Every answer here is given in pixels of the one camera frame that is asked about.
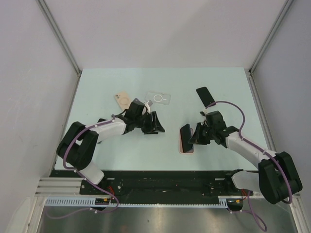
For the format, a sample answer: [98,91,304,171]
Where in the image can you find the black phone near left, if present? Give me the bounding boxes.
[97,118,107,123]

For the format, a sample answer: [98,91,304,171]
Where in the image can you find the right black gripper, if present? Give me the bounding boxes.
[189,122,215,145]

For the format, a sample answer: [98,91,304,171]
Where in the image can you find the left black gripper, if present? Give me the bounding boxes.
[135,111,165,134]

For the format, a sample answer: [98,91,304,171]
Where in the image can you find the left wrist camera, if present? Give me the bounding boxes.
[145,100,153,113]

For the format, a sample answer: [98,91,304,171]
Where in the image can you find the beige magsafe phone case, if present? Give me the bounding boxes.
[114,91,132,111]

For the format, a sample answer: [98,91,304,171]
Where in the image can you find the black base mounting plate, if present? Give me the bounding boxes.
[50,169,254,205]

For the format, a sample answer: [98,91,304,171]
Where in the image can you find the left aluminium corner post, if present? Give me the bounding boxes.
[36,0,82,76]

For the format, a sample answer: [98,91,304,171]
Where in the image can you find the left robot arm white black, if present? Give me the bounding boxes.
[56,99,165,194]

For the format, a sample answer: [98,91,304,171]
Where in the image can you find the aluminium corner post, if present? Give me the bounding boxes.
[36,0,82,76]
[248,0,294,73]

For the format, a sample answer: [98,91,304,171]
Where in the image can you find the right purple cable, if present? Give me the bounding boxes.
[204,100,294,230]

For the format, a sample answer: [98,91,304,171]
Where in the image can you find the pink phone case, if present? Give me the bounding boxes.
[179,128,194,155]

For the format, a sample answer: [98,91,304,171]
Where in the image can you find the right aluminium corner post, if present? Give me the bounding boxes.
[248,0,294,73]

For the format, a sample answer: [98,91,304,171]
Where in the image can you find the white slotted cable duct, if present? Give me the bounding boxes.
[45,197,244,208]

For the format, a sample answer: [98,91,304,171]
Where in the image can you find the black phone far right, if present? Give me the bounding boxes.
[196,86,216,107]

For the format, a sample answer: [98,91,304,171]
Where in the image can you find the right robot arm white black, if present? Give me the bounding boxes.
[188,111,303,204]

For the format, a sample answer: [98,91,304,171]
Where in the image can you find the clear magsafe phone case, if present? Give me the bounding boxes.
[145,91,171,105]

